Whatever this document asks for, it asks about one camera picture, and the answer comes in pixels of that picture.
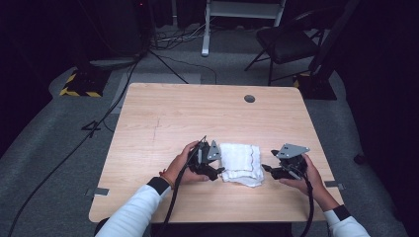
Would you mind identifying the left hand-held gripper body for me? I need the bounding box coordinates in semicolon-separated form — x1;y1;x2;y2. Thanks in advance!
189;139;222;173

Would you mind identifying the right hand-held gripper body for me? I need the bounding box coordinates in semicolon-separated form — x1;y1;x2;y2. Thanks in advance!
276;143;311;181

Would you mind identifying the white towel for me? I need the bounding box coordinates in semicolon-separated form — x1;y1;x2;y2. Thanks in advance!
218;142;266;189

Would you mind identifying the person's right hand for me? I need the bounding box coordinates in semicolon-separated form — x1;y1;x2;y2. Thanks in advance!
288;153;326;202

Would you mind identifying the person's left hand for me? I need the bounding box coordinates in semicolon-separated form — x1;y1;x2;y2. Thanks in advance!
162;140;210;188

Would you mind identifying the grey tape strip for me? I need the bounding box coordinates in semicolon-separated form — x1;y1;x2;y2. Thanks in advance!
86;187;110;198
324;180;347;192

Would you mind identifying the black yellow striped stand base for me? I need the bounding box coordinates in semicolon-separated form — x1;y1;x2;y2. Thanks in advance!
293;72;338;101
58;67;112;98

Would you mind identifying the black tripod leg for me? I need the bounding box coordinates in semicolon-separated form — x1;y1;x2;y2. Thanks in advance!
147;48;190;85

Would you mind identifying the black folding chair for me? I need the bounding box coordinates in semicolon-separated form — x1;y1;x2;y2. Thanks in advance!
244;9;326;87

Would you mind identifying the black slanted stand pole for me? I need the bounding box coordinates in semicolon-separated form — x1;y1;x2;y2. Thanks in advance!
309;0;362;77

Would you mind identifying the orange wrist bracelet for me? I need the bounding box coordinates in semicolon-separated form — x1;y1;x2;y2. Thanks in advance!
158;169;175;190

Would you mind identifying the left hand-held gripper cable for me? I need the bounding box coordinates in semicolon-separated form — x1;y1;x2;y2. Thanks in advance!
157;134;208;237

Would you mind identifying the hand-held gripper cable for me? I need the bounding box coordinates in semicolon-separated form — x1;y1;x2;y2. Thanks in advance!
157;134;208;237
297;173;316;237

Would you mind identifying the right hand-held gripper cable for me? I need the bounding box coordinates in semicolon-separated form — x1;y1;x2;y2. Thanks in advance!
297;173;316;237

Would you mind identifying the thin black floor cable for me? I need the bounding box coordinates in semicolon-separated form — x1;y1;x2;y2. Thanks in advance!
157;53;218;85

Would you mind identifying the bundle of floor cables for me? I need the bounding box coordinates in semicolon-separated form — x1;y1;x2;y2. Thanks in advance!
150;23;213;51

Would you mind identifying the long black floor cable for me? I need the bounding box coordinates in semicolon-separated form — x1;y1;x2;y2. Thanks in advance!
8;57;142;237

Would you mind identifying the white desk frame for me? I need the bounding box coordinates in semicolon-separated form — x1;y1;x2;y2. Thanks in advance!
201;0;287;57

